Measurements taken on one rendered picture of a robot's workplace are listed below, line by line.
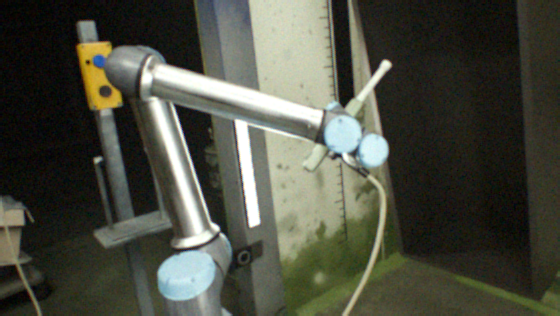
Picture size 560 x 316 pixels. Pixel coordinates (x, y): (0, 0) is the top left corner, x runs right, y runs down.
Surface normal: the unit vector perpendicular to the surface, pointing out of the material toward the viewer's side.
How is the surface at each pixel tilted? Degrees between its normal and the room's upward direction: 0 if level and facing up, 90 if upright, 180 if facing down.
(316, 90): 90
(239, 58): 90
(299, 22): 90
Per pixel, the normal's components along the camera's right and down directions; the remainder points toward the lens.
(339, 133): 0.05, 0.26
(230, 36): 0.61, 0.12
